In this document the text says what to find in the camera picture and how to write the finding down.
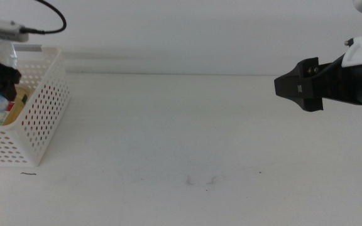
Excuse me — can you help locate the yellow liquid bottle white cap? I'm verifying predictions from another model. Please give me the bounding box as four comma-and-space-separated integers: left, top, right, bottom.
0, 85, 33, 126

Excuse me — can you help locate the white perforated plastic basket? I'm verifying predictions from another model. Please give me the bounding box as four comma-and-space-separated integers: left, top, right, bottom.
0, 45, 71, 167

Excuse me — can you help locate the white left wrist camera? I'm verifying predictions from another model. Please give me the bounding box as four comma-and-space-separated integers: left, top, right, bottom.
0, 17, 30, 43

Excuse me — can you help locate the black left camera cable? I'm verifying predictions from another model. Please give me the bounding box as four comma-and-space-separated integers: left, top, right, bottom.
19, 0, 67, 35

